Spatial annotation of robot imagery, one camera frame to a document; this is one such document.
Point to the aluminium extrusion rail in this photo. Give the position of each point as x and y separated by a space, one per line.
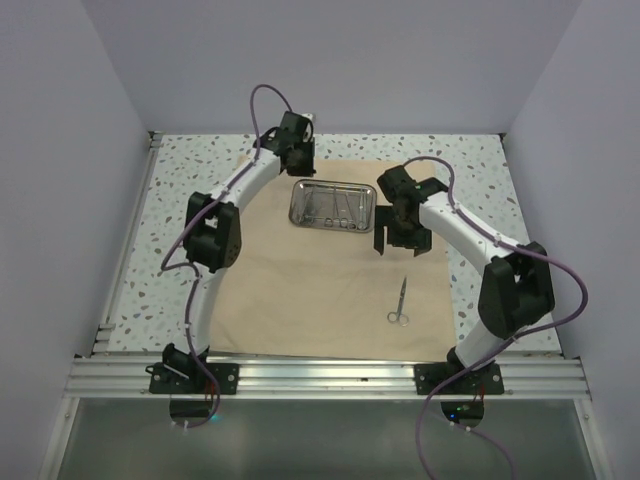
512 377

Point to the steel clamp in tray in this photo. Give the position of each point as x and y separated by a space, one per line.
341 214

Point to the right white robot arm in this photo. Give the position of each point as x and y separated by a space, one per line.
516 288

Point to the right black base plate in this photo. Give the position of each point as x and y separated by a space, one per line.
460 377

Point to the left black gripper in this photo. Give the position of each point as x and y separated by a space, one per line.
308 169

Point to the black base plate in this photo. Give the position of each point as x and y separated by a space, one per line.
164 380
460 377

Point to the steel forceps in tray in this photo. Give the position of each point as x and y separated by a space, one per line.
312 207

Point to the stainless steel instrument tray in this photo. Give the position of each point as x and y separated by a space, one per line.
301 188

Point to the steel surgical scissors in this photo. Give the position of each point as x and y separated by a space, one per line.
397 316

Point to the left side aluminium rail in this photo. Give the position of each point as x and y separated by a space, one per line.
107 321

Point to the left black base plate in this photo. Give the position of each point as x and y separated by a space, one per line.
164 380

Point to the steel tweezers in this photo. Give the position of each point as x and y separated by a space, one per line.
361 224

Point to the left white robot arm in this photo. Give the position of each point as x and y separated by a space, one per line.
212 238

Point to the beige cloth wrap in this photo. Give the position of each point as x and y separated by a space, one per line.
306 292

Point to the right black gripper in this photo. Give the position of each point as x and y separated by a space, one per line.
421 240

